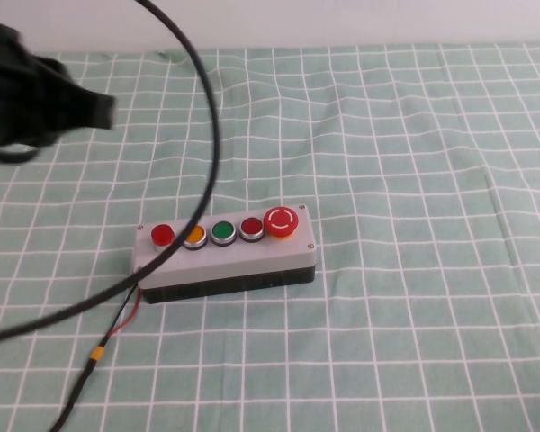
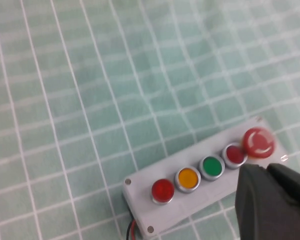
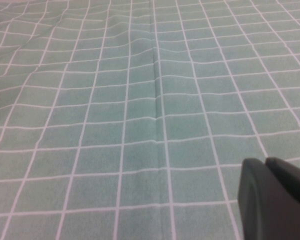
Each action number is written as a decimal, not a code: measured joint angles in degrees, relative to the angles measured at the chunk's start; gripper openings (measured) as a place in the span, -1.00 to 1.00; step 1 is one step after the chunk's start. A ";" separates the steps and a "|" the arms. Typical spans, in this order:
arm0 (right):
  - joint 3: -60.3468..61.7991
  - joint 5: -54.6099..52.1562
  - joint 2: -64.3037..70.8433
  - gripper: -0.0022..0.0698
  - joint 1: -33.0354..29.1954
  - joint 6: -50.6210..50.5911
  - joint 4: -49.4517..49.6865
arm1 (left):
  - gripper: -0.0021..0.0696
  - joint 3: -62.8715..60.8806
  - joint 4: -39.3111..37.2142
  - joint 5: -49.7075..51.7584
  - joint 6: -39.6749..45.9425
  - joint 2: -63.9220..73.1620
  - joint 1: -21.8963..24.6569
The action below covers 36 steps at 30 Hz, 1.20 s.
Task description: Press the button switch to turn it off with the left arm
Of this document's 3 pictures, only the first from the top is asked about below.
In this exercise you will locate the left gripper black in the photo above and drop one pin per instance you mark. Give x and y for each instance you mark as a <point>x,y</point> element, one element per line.
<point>22,99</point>

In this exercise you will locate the yellow push button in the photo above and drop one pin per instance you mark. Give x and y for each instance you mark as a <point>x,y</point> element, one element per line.
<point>197,236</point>

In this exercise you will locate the green push button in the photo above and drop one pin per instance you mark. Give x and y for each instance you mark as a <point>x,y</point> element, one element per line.
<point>222,231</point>

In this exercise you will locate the dark red push button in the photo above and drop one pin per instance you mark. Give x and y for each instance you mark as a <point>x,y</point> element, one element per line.
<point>252,227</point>

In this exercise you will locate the red mushroom emergency stop button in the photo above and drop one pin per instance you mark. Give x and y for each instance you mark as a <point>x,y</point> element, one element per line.
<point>281,220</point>

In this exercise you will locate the red lit indicator lamp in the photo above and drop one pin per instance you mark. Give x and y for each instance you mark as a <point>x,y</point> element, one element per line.
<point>162,235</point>

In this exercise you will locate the green white grid tablecloth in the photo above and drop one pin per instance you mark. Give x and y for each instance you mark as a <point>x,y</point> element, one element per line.
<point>387,324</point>

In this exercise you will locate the grey black button switch box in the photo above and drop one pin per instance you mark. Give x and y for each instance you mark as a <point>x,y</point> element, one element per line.
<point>234,265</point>

